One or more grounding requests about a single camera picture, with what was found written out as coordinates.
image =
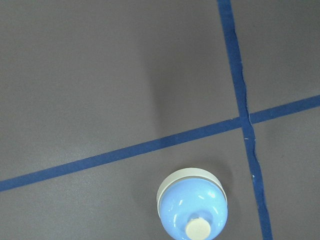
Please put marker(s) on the blue tape line near bell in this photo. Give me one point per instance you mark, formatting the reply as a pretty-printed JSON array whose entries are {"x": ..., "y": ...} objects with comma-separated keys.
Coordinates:
[{"x": 157, "y": 144}]

